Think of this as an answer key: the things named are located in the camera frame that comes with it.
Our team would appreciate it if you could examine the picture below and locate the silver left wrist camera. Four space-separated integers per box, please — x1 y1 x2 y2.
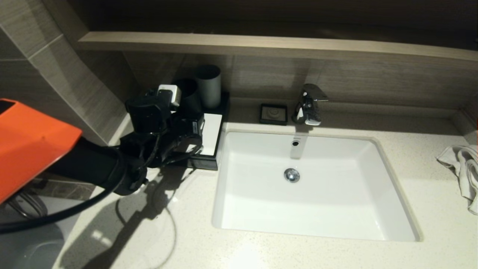
157 84 182 109

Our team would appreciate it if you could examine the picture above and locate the black square soap dish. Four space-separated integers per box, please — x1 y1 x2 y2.
260 103 288 126

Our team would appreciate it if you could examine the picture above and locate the white ceramic sink basin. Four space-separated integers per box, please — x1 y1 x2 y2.
212 129 422 242

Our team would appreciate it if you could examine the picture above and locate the chrome shower hose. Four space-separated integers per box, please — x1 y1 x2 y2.
6 191 49 220

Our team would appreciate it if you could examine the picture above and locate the black tumbler cup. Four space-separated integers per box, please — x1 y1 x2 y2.
173 78 204 118

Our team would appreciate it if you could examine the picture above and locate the white bathtub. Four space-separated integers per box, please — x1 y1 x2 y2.
0 194 84 269

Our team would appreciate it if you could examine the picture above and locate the light wooden wall shelf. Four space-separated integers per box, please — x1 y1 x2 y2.
78 32 478 62

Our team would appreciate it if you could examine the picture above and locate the white ribbed tray mat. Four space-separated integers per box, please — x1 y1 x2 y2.
199 113 223 156

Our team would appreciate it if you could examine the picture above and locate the grey tumbler cup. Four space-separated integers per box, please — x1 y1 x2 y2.
194 65 221 109

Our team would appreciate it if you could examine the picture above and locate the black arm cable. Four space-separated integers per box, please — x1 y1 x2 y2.
0 134 204 234

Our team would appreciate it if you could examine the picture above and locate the white crumpled towel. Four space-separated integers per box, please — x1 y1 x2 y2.
435 144 478 216

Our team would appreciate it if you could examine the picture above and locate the chrome sink faucet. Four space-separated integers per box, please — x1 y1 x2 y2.
291 84 329 126

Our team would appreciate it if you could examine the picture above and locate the black amenity box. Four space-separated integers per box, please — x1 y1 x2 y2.
187 92 230 171

